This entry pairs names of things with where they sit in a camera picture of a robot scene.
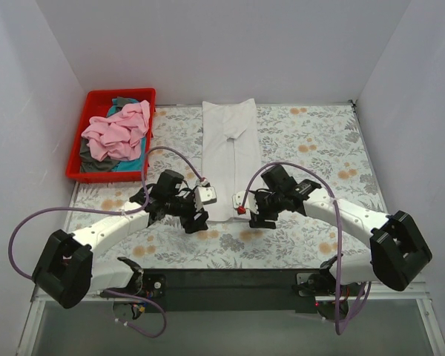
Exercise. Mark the grey t shirt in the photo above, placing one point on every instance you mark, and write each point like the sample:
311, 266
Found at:
91, 165

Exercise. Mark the white t shirt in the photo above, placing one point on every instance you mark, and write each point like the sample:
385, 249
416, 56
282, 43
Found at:
230, 154

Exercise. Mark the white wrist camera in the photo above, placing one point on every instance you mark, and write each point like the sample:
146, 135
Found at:
244, 203
204, 196

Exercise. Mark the floral table mat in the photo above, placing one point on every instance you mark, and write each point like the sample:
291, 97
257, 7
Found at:
313, 141

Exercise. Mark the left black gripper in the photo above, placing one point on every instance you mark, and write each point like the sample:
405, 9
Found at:
192, 217

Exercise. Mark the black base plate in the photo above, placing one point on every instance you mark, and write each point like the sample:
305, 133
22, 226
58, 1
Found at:
236, 290

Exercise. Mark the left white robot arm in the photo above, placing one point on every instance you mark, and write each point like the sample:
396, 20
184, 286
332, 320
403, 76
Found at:
67, 270

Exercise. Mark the teal t shirt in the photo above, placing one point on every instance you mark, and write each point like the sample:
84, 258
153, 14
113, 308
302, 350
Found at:
136, 164

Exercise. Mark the pink t shirt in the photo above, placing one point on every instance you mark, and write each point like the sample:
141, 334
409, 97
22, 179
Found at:
120, 135

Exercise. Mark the red plastic bin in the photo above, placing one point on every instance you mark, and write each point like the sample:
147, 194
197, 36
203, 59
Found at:
97, 103

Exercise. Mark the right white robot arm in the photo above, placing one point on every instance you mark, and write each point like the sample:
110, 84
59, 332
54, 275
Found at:
397, 251

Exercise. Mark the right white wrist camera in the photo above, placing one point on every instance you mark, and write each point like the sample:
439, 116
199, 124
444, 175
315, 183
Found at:
244, 203

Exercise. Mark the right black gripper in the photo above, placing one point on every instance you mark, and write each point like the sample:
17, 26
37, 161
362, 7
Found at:
259, 213

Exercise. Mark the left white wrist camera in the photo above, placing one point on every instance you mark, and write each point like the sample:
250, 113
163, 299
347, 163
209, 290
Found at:
204, 196

